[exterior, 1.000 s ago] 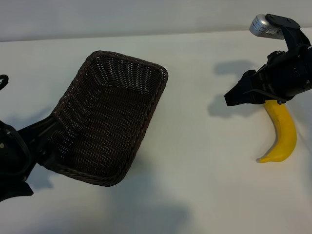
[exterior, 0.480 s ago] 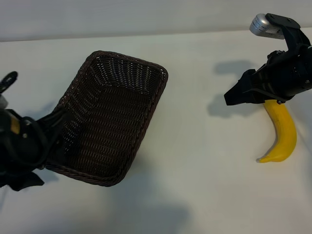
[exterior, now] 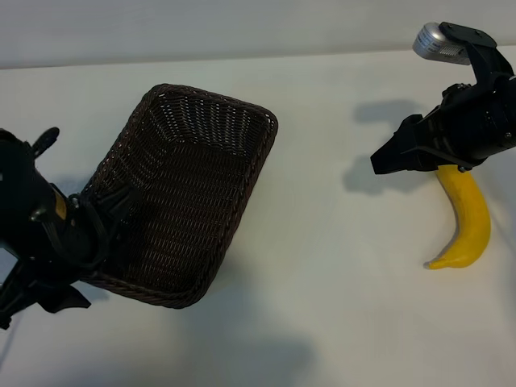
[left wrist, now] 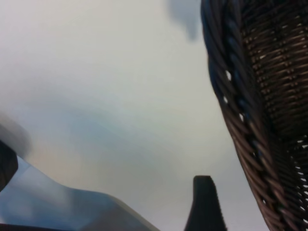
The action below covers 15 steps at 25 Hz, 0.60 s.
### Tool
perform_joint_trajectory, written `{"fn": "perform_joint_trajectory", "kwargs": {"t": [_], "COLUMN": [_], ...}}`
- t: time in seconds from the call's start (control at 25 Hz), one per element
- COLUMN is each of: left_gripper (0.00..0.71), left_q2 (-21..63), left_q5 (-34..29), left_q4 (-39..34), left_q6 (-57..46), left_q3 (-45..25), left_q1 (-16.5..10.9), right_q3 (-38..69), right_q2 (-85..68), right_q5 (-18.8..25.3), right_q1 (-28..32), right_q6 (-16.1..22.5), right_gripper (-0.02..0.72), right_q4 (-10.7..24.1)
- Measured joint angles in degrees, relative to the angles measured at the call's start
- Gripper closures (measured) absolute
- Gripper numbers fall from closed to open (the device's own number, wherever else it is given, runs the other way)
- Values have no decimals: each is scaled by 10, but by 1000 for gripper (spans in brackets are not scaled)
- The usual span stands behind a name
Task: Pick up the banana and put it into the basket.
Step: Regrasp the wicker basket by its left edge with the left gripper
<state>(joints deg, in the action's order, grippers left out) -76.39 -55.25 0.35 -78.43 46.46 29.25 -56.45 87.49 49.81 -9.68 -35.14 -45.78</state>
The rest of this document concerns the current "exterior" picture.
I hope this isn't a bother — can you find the dark brown wicker basket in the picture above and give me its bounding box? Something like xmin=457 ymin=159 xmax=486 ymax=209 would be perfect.
xmin=78 ymin=83 xmax=280 ymax=310

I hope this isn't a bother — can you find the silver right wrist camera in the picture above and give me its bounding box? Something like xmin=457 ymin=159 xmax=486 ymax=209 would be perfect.
xmin=411 ymin=22 xmax=472 ymax=67

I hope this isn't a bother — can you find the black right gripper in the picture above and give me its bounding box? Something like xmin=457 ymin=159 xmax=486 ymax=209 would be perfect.
xmin=370 ymin=74 xmax=516 ymax=175

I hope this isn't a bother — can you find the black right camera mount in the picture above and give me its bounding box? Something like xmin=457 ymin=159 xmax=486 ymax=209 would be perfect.
xmin=438 ymin=22 xmax=515 ymax=88

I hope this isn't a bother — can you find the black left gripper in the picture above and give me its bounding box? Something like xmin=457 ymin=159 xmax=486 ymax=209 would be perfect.
xmin=23 ymin=184 xmax=140 ymax=283

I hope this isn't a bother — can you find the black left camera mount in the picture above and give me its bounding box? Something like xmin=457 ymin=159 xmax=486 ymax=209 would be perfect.
xmin=0 ymin=257 xmax=92 ymax=330

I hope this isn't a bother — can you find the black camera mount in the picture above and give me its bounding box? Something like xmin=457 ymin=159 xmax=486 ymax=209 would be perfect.
xmin=0 ymin=257 xmax=92 ymax=330
xmin=438 ymin=22 xmax=515 ymax=88

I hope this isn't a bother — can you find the yellow banana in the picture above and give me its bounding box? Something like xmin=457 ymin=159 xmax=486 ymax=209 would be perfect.
xmin=422 ymin=164 xmax=492 ymax=270

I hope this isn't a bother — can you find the black braided cable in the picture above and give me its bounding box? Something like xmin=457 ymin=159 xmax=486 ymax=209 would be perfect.
xmin=31 ymin=127 xmax=60 ymax=158

